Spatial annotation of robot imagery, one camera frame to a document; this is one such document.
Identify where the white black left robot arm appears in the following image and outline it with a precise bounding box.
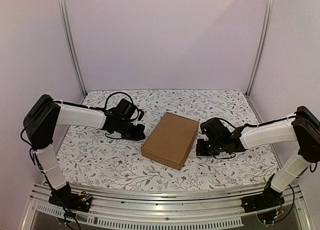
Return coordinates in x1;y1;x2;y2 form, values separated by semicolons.
21;94;146;207

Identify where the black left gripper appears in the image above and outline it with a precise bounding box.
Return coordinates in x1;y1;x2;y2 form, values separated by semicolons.
117;119;146;141

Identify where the aluminium frame post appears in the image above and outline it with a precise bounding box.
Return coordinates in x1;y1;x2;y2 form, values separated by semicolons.
245;0;274;98
58;0;88;97

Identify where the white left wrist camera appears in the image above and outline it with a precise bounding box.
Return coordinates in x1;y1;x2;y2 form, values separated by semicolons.
137;109;145;121

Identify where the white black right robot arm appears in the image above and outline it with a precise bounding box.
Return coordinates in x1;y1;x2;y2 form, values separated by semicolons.
196;106;320;208

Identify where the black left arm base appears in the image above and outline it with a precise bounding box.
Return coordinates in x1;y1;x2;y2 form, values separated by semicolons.
48;188;93;213

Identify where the aluminium front rail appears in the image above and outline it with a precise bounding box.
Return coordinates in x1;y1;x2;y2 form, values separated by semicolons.
21;183;313;230

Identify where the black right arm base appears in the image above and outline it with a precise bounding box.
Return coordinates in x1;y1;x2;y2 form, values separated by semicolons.
241;188;285;213

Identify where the aluminium frame post left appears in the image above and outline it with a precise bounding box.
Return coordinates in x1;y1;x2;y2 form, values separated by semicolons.
58;0;88;97

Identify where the floral patterned table mat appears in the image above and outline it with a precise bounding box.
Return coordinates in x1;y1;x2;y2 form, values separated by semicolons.
57;90;279;192

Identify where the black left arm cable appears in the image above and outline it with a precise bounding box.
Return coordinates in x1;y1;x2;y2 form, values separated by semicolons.
103;91;135;111

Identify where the brown cardboard box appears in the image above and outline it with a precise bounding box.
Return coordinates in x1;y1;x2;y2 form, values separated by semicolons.
141;112;199;170

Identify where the aluminium frame post right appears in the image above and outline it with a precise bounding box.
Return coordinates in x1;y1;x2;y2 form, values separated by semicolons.
245;0;274;98

